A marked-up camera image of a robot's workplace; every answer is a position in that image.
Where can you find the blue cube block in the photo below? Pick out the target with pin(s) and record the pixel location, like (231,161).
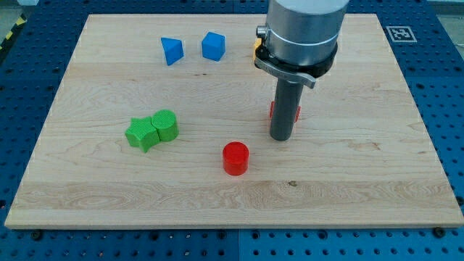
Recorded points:
(213,46)

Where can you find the green cylinder block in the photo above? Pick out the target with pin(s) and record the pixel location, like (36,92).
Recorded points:
(165,122)

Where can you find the red star block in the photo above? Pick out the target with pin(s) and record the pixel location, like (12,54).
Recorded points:
(272,106)

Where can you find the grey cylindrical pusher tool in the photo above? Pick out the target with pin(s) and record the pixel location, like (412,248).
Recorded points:
(286,102)

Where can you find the wooden board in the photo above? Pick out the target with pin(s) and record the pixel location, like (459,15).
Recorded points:
(359,155)

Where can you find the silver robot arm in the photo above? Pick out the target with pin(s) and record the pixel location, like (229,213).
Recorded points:
(299,39)

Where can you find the blue triangular block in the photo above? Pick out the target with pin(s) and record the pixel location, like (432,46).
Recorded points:
(173,50)

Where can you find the red cylinder block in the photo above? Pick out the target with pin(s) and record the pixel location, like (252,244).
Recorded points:
(235,158)

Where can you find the white fiducial marker tag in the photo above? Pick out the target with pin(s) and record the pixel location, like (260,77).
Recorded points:
(401,34)

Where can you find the green star block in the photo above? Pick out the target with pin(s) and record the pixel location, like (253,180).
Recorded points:
(142,134)

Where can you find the yellow block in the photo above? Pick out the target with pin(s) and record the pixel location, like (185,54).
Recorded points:
(257,45)

